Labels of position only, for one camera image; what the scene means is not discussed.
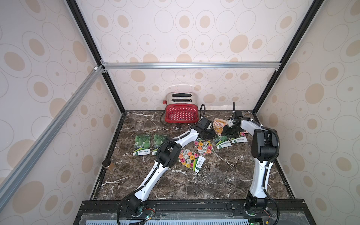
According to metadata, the orange striped seed packet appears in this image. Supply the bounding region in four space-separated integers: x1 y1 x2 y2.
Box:
213 118 228 136

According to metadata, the black toaster cable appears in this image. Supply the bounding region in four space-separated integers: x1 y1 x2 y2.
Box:
160 111 182 131

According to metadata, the flower seed packet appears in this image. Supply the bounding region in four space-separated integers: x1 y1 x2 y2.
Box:
231 132 248 143
194 139 213 156
178 149 206 173

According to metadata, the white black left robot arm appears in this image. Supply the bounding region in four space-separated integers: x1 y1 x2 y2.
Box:
116 104 216 225

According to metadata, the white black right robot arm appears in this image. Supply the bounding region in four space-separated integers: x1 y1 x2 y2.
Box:
222 102 280 225

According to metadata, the left diagonal aluminium rail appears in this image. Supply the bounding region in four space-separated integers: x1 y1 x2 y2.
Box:
1 65 104 211

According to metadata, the brown bottle black cap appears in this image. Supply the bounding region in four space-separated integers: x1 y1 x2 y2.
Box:
102 159 116 173

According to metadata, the red polka dot toaster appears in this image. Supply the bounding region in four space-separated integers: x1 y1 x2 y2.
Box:
163 92 199 124

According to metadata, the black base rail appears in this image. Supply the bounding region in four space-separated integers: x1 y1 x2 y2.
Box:
74 199 315 225

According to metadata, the horizontal aluminium rail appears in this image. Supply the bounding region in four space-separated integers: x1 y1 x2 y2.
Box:
96 61 281 71

